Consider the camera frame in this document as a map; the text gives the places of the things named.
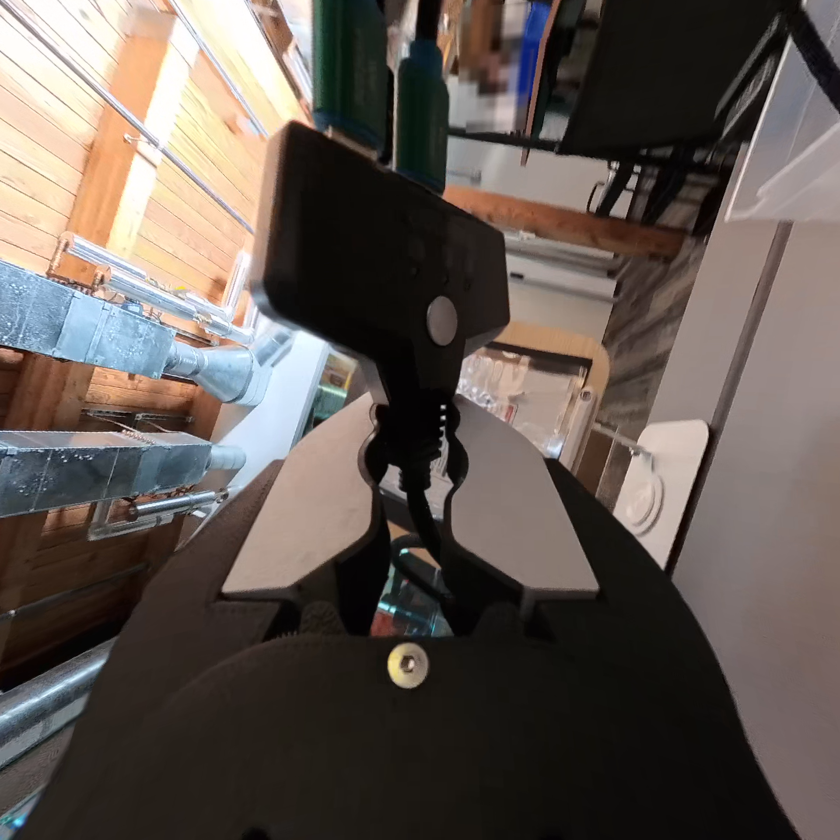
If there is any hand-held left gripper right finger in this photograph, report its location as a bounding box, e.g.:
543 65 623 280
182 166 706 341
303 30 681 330
445 397 601 601

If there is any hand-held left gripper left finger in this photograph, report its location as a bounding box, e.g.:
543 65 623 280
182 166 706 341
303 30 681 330
222 394 395 599

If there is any black hdmi switch box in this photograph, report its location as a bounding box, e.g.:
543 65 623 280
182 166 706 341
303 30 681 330
248 121 513 411

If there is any shiny silver pipe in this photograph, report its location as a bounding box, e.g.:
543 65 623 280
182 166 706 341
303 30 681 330
85 489 229 542

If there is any bundle of insulated silver pipes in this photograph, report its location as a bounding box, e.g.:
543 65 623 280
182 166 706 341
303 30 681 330
49 233 293 368

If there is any clear plastic storage box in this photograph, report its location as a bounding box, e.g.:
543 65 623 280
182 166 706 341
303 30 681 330
724 58 840 225

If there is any blue storage bin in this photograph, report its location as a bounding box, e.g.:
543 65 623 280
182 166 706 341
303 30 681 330
517 0 555 101

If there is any black office chair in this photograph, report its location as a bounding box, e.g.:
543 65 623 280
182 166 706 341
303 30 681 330
561 0 791 160

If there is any rectangular silver duct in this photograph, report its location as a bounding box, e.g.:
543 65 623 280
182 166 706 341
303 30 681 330
0 430 249 521

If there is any rectangular duct with reducer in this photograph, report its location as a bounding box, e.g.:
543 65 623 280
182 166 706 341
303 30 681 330
0 259 295 406

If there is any brown wooden post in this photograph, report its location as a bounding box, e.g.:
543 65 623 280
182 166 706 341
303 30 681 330
445 185 686 261

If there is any round spiral silver duct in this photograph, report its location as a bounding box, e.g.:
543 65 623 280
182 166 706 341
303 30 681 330
0 646 118 770

